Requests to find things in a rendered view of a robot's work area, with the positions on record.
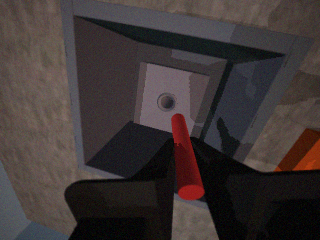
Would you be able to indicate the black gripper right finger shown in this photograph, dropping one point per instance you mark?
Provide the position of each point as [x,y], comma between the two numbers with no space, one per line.
[237,194]

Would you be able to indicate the red peg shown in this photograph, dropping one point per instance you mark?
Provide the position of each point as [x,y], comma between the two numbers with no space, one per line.
[189,181]

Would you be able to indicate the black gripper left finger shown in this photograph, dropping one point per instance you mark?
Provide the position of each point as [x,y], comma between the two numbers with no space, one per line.
[149,193]

